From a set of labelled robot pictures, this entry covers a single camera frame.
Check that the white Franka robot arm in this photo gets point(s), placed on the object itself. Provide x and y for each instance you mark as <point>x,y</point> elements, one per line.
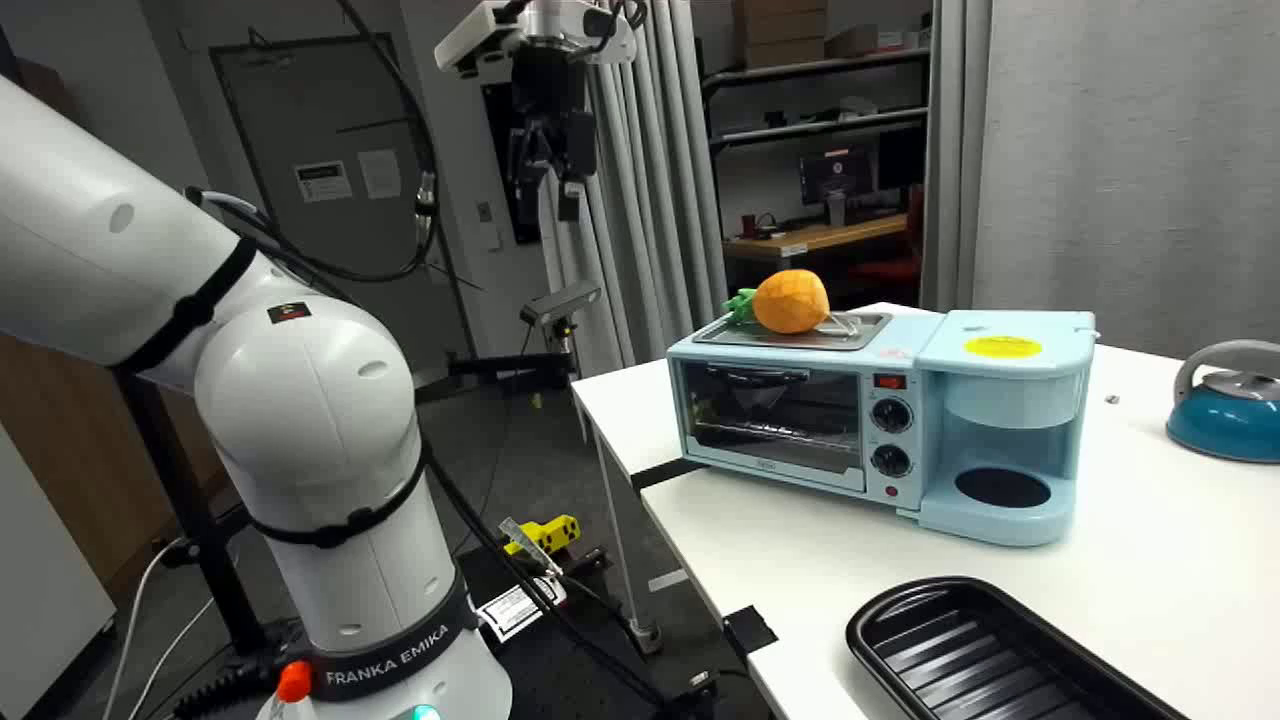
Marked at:
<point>307,402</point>

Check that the orange plush pineapple toy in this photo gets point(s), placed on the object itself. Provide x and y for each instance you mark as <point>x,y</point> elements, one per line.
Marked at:
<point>791,300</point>

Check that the narrow grey curtain strip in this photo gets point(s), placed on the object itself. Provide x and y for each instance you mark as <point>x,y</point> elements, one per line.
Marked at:
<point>953,144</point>

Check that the grey curtain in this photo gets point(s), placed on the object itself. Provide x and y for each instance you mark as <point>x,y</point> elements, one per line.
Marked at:
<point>655,201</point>

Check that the dark storage shelf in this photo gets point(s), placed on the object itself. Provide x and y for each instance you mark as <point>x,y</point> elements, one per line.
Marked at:
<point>823,126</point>

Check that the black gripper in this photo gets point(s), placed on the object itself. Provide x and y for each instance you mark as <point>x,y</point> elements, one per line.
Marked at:
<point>550,99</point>

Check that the yellow clamp tool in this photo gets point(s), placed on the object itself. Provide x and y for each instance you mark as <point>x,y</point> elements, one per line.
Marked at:
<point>546,532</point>

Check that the orange capped bottle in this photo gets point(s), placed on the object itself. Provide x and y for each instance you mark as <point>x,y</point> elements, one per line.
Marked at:
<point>293,686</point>

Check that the white paper notice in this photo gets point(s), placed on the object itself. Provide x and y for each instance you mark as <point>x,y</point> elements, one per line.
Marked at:
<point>327,182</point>
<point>377,175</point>

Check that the light blue breakfast maker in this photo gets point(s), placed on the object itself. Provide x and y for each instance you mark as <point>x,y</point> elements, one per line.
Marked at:
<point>802,413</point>

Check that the grey door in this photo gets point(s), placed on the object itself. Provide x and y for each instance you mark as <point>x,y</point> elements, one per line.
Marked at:
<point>332,253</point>

